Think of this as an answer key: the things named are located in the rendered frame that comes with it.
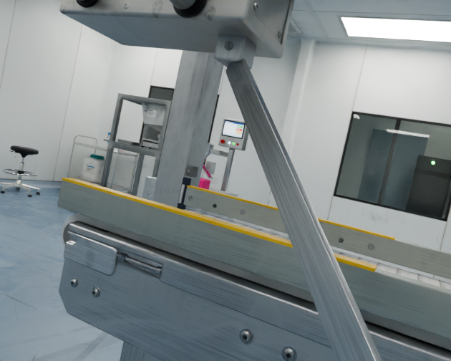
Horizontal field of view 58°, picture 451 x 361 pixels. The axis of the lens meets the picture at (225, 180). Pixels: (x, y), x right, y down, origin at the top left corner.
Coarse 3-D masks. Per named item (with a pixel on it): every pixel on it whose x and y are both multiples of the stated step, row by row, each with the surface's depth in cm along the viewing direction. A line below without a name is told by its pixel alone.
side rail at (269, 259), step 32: (64, 192) 46; (96, 192) 44; (128, 224) 42; (160, 224) 40; (192, 224) 38; (224, 256) 37; (256, 256) 35; (288, 256) 34; (352, 288) 32; (384, 288) 31; (416, 288) 30; (416, 320) 30; (448, 320) 29
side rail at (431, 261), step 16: (192, 192) 70; (208, 208) 68; (224, 208) 67; (240, 208) 66; (256, 208) 65; (256, 224) 64; (272, 224) 63; (320, 224) 60; (336, 240) 59; (352, 240) 58; (368, 240) 57; (384, 240) 56; (400, 240) 57; (384, 256) 56; (400, 256) 55; (416, 256) 54; (432, 256) 54; (448, 256) 53; (432, 272) 53; (448, 272) 53
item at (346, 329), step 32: (224, 64) 40; (256, 96) 34; (256, 128) 33; (288, 160) 29; (288, 192) 28; (288, 224) 28; (320, 256) 25; (320, 288) 24; (352, 320) 22; (352, 352) 21
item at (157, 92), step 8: (152, 88) 683; (160, 88) 676; (168, 88) 669; (152, 96) 682; (160, 96) 676; (168, 96) 669; (152, 104) 682; (216, 104) 631; (144, 128) 687; (152, 128) 680; (152, 136) 679
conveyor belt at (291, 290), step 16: (64, 224) 48; (96, 224) 46; (240, 224) 64; (144, 240) 43; (192, 256) 40; (352, 256) 56; (240, 272) 38; (400, 272) 52; (288, 288) 36; (448, 288) 49; (368, 320) 33; (384, 320) 32; (416, 336) 31; (432, 336) 31
